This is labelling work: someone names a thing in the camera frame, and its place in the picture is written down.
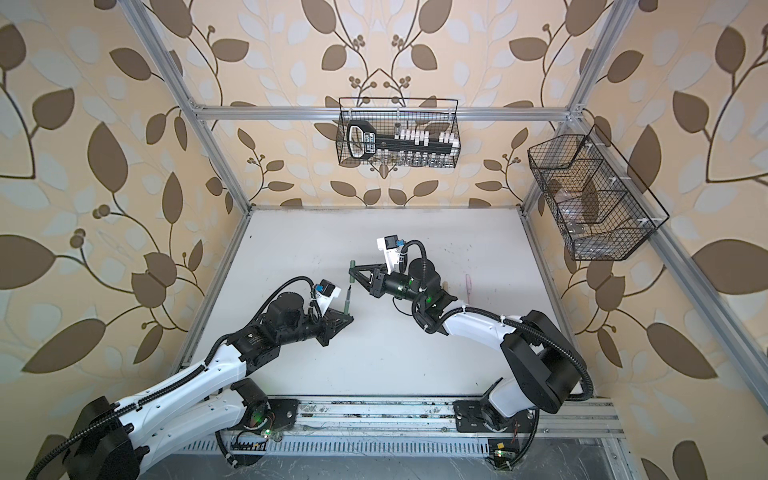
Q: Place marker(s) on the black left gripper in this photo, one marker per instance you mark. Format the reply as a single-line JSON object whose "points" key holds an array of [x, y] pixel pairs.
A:
{"points": [[329, 322]]}

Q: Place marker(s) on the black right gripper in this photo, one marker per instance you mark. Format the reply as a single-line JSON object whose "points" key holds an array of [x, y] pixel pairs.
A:
{"points": [[377, 286]]}

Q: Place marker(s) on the green fountain pen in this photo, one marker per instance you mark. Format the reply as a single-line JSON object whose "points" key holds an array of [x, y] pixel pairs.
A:
{"points": [[347, 300]]}

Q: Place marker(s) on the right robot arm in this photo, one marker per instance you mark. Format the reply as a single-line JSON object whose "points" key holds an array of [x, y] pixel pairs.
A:
{"points": [[545, 368]]}

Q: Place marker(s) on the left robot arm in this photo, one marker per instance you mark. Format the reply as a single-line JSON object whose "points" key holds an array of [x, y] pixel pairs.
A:
{"points": [[123, 439]]}

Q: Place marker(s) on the black tool in basket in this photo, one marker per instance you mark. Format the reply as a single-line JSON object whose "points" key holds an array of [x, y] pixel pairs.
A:
{"points": [[364, 141]]}

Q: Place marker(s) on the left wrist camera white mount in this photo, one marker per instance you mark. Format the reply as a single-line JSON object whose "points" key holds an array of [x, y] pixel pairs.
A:
{"points": [[324, 293]]}

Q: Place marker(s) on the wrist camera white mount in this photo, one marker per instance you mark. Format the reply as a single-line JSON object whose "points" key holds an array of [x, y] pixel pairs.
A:
{"points": [[392, 248], [324, 293]]}

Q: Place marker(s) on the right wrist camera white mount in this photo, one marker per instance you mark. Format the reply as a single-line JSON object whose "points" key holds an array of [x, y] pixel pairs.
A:
{"points": [[392, 248]]}

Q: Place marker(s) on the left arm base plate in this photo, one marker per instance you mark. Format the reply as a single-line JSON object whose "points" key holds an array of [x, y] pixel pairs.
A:
{"points": [[272, 414]]}

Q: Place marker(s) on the black wire basket back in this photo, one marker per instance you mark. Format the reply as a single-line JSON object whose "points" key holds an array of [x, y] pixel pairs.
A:
{"points": [[432, 112]]}

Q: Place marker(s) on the black wire basket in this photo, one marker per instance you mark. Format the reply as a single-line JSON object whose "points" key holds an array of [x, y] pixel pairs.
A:
{"points": [[603, 208], [432, 112]]}

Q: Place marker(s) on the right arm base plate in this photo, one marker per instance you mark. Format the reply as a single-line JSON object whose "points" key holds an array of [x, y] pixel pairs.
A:
{"points": [[478, 416]]}

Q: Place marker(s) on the black wire basket right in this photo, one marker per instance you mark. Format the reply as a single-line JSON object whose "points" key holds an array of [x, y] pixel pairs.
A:
{"points": [[603, 208]]}

